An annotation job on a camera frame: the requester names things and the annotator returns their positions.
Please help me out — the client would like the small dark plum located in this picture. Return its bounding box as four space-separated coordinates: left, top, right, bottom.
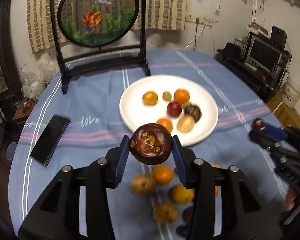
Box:
175 225 189 238

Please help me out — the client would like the striped pepino melon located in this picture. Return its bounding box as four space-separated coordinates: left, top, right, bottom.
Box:
153 203 179 224

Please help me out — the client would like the small orange top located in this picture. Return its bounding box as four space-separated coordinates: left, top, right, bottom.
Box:
152 165 174 185

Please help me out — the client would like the small orange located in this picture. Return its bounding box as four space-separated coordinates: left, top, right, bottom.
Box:
156 118 173 133
152 165 174 185

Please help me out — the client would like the wrinkled dark passion fruit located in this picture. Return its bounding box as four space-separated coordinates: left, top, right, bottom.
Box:
184 105 202 122

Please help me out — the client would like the pale yellow round fruit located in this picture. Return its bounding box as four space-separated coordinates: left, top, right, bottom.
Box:
177 114 195 133

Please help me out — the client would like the large red plum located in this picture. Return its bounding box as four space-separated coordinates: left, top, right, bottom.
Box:
166 102 183 118

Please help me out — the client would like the brown mangosteen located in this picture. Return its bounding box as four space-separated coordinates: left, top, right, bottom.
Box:
129 123 173 165

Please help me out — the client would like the small longan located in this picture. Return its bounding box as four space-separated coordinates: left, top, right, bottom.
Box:
162 91 172 101
181 101 192 109

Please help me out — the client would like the large yellow-orange fruit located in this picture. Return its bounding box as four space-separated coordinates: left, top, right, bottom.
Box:
142 91 158 106

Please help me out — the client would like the dark plum front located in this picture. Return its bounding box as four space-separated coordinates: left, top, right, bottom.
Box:
252 118 267 133

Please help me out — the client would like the person's right hand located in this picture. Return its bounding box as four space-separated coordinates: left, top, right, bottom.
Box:
284 186 300 211

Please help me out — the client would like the white plastic bucket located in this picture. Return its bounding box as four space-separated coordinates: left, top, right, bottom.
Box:
281 77 300 108

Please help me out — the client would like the black smartphone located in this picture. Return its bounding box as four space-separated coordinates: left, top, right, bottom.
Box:
30 115 71 167

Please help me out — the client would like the tan passion fruit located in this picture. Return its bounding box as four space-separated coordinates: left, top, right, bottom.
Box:
130 174 157 197

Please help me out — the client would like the blue striped tablecloth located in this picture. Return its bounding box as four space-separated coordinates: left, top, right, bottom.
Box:
8 50 288 239

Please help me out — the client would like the computer monitor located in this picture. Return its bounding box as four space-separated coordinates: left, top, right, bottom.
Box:
246 37 282 73

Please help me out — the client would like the black hat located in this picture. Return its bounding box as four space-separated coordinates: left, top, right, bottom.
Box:
217 42 241 58

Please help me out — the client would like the black speaker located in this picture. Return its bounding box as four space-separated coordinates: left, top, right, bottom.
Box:
270 26 287 49

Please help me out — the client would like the white oval plate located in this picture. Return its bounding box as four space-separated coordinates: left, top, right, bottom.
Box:
119 75 219 146

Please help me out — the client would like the framed painting dark wood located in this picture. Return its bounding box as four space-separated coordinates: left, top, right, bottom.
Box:
0 20 22 100

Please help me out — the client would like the beige checked curtain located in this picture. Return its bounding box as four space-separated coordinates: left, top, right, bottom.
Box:
26 0 187 53

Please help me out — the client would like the round goldfish screen on stand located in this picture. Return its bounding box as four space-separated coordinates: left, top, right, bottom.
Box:
50 0 151 94

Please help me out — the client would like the white power cable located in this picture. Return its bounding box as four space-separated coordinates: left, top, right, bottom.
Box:
184 17 216 53

